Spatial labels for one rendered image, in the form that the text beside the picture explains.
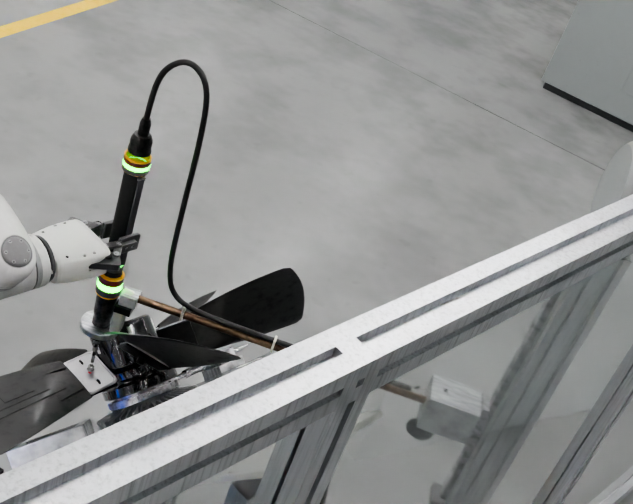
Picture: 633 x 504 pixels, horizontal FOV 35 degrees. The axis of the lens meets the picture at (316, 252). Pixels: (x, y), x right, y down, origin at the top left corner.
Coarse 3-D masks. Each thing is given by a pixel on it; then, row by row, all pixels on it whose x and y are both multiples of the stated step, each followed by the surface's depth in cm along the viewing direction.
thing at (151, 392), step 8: (160, 384) 187; (168, 384) 186; (176, 384) 189; (144, 392) 185; (152, 392) 184; (160, 392) 184; (120, 400) 186; (128, 400) 183; (136, 400) 183; (112, 408) 185
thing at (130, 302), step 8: (128, 288) 172; (120, 296) 170; (128, 296) 170; (136, 296) 171; (120, 304) 171; (128, 304) 171; (136, 304) 171; (88, 312) 177; (120, 312) 172; (128, 312) 171; (88, 320) 176; (112, 320) 173; (120, 320) 173; (88, 328) 174; (96, 328) 175; (104, 328) 175; (112, 328) 174; (120, 328) 175; (88, 336) 174; (96, 336) 173; (104, 336) 174; (112, 336) 175
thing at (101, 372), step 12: (72, 360) 184; (84, 360) 185; (96, 360) 185; (72, 372) 182; (84, 372) 183; (96, 372) 183; (108, 372) 184; (84, 384) 180; (96, 384) 181; (108, 384) 181
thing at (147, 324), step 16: (128, 320) 185; (144, 320) 187; (96, 352) 187; (112, 352) 184; (112, 368) 184; (128, 368) 185; (144, 368) 186; (128, 384) 183; (144, 384) 183; (112, 400) 185
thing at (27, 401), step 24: (0, 384) 177; (24, 384) 177; (48, 384) 178; (72, 384) 179; (0, 408) 172; (24, 408) 172; (48, 408) 173; (72, 408) 175; (0, 432) 167; (24, 432) 168
